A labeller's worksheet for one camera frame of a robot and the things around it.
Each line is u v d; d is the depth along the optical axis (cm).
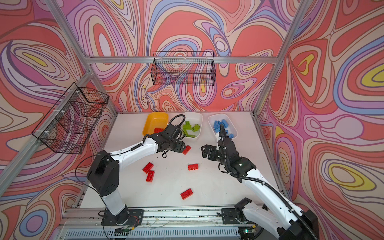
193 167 91
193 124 108
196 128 105
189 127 108
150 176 86
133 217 73
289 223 39
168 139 67
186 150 97
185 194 81
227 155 56
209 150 68
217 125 108
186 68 96
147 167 89
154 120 111
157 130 107
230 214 74
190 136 102
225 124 109
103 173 46
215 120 111
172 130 70
